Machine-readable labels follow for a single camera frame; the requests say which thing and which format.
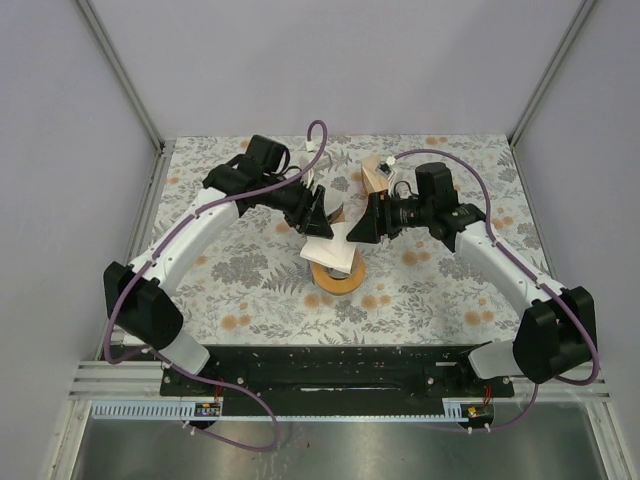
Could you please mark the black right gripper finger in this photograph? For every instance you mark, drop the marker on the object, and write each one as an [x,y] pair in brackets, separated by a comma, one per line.
[367,229]
[374,201]

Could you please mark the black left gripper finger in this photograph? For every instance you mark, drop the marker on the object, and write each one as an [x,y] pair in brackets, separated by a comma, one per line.
[314,223]
[318,203]

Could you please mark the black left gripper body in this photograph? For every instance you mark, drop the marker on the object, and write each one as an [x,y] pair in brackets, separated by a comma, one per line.
[297,212]

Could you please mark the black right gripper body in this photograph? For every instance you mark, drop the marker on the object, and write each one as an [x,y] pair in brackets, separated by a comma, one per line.
[393,211]

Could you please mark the beige filter stack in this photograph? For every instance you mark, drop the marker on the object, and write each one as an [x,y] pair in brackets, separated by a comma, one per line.
[372,180]

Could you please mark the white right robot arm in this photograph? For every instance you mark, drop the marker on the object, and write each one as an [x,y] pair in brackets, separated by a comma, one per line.
[556,332]

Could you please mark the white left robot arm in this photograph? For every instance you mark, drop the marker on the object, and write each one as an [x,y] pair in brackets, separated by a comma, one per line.
[138,295]

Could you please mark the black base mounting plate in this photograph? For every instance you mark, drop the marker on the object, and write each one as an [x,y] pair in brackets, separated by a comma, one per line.
[339,381]

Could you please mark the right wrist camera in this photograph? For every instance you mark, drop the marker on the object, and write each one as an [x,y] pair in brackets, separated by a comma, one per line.
[386,167]

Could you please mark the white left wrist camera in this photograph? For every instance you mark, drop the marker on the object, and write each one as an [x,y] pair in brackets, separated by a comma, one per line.
[325,160]

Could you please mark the aluminium frame rail left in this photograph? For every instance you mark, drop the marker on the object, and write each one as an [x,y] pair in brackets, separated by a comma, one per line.
[107,48]

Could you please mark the aluminium frame rail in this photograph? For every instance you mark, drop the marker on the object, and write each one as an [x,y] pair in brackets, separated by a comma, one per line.
[107,48]
[559,56]

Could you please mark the white slotted cable duct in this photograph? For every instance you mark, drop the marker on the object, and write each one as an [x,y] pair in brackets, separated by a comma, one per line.
[156,410]

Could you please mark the aluminium frame rail right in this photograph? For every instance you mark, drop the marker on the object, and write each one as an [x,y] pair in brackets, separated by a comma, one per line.
[559,56]

